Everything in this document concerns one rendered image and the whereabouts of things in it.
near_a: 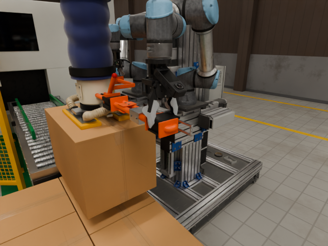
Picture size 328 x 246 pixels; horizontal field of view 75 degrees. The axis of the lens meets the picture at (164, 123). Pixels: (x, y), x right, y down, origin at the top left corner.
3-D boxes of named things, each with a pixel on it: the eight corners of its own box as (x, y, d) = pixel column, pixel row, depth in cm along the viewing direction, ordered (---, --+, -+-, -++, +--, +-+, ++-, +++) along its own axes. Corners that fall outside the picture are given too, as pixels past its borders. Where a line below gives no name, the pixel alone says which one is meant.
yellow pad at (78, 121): (62, 112, 124) (60, 104, 122) (80, 109, 129) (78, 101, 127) (81, 130, 98) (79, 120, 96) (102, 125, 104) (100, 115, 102)
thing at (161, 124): (144, 130, 71) (144, 115, 70) (162, 125, 76) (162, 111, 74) (159, 138, 65) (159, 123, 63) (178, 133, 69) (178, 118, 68)
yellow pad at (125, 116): (94, 106, 134) (93, 98, 133) (109, 104, 140) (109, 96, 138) (119, 121, 109) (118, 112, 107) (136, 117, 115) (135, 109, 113)
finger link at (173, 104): (171, 113, 78) (163, 92, 73) (182, 117, 74) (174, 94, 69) (165, 118, 77) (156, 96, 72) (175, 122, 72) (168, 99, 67)
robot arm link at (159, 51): (177, 43, 62) (154, 43, 58) (177, 59, 64) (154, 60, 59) (162, 43, 68) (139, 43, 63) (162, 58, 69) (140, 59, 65)
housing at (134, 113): (128, 120, 82) (128, 108, 80) (144, 116, 85) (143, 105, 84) (138, 125, 76) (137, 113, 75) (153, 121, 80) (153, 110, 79)
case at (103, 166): (55, 165, 144) (44, 108, 130) (111, 148, 167) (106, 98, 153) (87, 220, 100) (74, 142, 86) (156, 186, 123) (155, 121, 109)
